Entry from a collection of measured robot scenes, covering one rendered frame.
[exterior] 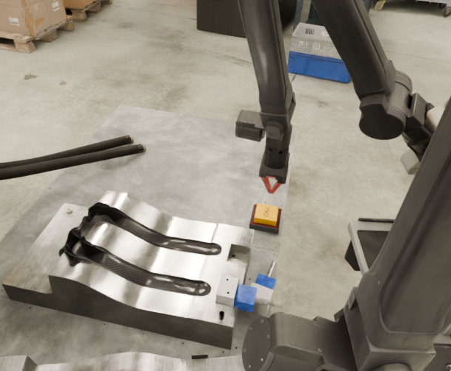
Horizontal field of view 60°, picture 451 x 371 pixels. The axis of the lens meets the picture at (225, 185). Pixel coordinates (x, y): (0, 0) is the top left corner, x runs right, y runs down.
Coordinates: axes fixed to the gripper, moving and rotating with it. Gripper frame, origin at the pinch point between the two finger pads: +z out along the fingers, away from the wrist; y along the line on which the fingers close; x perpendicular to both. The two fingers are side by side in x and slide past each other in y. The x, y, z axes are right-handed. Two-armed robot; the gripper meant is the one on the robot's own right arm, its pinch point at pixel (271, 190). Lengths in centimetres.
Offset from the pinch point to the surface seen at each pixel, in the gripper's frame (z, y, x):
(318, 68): 82, -283, 15
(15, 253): 11, 27, -59
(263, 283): 7.4, 23.7, 2.3
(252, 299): 1.1, 32.5, 0.8
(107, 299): 2.0, 38.9, -27.3
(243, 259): 5.1, 19.9, -3.3
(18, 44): 79, -248, -274
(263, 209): 7.7, -0.7, -1.3
